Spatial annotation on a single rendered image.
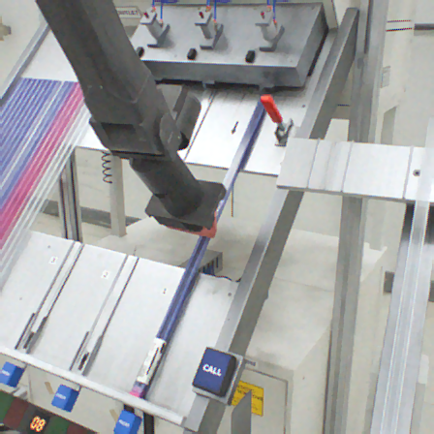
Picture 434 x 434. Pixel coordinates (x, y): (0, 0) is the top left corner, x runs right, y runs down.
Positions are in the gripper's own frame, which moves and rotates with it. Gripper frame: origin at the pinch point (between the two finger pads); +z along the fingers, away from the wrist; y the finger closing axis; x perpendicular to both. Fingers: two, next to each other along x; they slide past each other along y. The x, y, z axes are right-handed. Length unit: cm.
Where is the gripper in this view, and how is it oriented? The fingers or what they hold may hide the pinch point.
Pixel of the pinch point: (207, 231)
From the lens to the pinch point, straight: 83.5
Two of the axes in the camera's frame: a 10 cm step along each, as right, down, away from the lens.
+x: -3.7, 8.6, -3.6
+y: -8.6, -1.7, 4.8
